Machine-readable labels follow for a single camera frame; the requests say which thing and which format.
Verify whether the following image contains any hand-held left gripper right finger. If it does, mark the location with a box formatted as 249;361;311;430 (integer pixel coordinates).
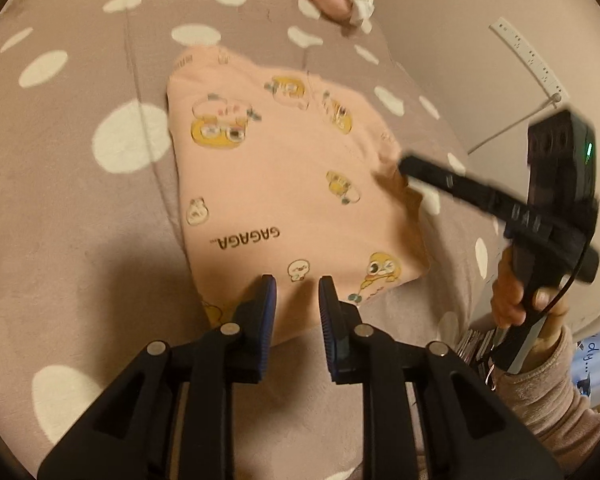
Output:
318;275;563;480

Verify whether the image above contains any white power strip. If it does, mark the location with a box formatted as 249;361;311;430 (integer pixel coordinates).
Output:
489;16;572;107

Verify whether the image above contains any stack of small cases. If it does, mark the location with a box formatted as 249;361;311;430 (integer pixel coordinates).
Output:
454;327;500;367

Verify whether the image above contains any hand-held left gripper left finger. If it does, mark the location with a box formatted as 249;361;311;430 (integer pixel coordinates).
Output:
37;274;278;480

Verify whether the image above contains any pink cartoon print garment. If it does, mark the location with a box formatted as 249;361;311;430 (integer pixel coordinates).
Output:
166;45;432;347

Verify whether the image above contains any person's right forearm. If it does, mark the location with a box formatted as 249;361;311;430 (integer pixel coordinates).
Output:
494;325;600;467

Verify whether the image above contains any mauve polka dot blanket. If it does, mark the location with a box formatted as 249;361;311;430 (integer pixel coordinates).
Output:
0;0;512;480

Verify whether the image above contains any white power cable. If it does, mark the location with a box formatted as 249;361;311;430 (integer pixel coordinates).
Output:
467;99;562;157

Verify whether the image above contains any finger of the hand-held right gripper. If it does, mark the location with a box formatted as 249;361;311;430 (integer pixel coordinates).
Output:
397;155;508;223

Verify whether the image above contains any person's right hand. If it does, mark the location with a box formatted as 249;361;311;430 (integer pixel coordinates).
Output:
490;247;572;361

